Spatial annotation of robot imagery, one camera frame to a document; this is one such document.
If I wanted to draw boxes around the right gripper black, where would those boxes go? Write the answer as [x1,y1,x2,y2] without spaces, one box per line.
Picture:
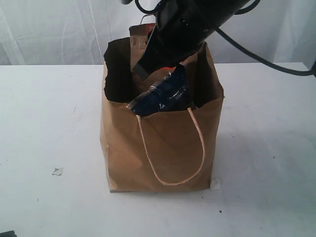
[133,0,223,79]

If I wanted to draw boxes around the dark noodle packet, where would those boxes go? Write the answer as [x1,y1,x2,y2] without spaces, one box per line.
[127,65,193,117]

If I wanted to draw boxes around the brown paper shopping bag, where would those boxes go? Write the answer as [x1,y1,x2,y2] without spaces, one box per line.
[100,36,224,193]

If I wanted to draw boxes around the brown pouch orange label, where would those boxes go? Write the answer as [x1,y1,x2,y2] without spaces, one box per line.
[129,23,175,94]

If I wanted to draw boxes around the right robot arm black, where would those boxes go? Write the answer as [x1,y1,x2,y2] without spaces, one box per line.
[132,0,259,80]

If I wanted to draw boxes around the small clear plastic scrap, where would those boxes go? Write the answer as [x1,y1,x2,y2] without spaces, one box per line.
[52,168,63,176]

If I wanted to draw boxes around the black cable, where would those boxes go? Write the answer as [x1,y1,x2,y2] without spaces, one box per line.
[134,0,316,76]

